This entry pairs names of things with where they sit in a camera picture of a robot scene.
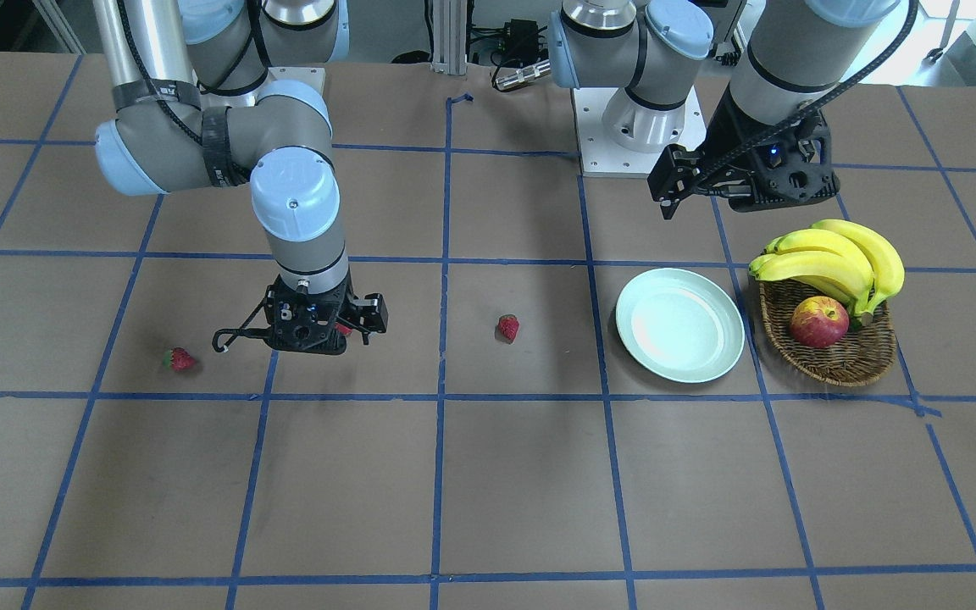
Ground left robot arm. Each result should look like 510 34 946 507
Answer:
547 1 918 219

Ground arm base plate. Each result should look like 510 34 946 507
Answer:
572 86 706 178

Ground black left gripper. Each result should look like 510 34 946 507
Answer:
647 92 841 221

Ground yellow banana bunch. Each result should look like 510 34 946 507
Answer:
749 219 906 327

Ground aluminium frame post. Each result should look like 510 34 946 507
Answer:
429 0 469 78

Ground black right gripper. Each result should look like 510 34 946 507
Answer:
264 277 390 355

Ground light green plate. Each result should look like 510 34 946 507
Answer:
613 268 745 385

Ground brown wicker basket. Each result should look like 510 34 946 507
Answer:
748 279 898 387

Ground red apple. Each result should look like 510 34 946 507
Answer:
789 295 851 348

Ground strawberry with green leaves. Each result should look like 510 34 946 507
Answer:
496 313 520 344

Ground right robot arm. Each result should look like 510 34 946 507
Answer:
94 1 388 355

